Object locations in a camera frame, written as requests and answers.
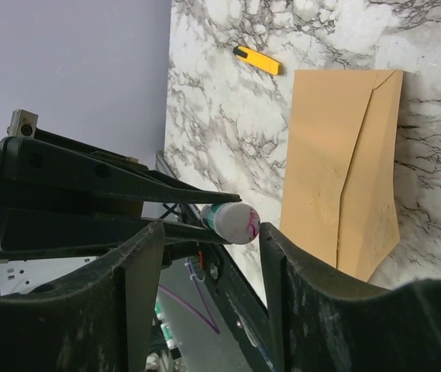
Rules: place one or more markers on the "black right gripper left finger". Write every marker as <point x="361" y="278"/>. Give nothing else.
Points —
<point x="96" y="318"/>

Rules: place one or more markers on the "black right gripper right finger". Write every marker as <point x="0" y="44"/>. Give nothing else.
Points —
<point x="324" y="320"/>

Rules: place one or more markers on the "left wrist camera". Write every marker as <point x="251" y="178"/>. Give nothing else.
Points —
<point x="23" y="124"/>

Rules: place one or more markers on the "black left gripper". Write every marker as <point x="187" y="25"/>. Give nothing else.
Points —
<point x="27" y="234"/>

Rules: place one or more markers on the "brown paper envelope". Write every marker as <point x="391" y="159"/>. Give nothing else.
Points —
<point x="338" y="199"/>

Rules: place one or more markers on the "yellow utility knife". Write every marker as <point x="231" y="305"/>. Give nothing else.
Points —
<point x="257" y="59"/>

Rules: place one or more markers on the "green white glue stick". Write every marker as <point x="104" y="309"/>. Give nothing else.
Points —
<point x="236" y="222"/>

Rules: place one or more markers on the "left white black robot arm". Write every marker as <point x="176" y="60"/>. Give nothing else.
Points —
<point x="64" y="203"/>

